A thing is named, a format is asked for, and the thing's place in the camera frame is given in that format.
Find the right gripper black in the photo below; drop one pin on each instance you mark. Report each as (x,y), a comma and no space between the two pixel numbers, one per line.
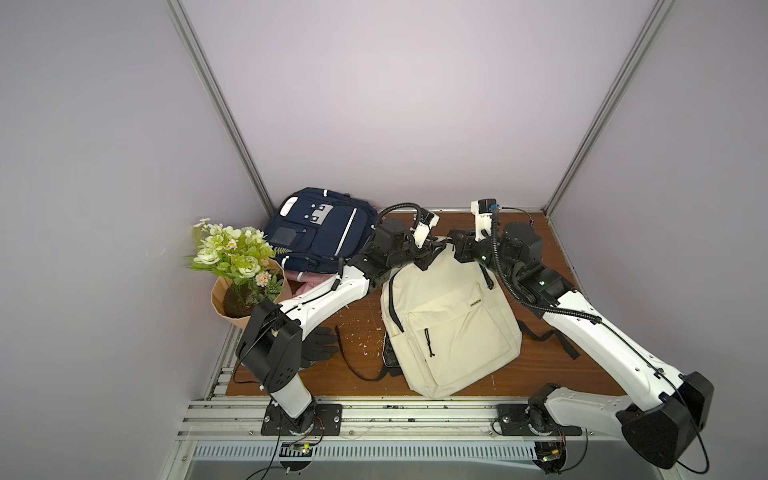
(466,245)

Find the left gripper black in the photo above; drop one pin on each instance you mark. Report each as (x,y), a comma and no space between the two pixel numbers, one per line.
(422,255)

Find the navy blue backpack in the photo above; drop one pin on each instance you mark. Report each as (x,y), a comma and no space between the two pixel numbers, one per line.
(299,200)

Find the cream canvas backpack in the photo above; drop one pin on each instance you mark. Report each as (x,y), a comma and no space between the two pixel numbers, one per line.
(450,325)

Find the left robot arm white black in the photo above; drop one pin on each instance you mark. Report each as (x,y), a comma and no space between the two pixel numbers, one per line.
(272,342)

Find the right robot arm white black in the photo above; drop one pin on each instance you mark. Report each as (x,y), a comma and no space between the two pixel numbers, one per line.
(661,410)

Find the pink backpack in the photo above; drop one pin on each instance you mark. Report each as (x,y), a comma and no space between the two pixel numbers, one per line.
(306,281)

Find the black glove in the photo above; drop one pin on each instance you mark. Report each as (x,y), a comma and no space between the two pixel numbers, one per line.
(320,345)

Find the artificial green flower bouquet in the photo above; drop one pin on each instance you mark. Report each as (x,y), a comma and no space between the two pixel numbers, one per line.
(241,256)

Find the brown paper flower pot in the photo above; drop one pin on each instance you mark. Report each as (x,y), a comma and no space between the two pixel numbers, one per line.
(240,318)

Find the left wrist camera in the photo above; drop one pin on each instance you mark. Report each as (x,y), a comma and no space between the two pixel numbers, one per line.
(425,221)

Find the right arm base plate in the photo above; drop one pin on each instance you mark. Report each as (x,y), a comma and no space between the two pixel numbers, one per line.
(519,419)

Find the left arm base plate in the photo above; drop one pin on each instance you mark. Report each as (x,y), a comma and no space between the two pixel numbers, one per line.
(316,420)

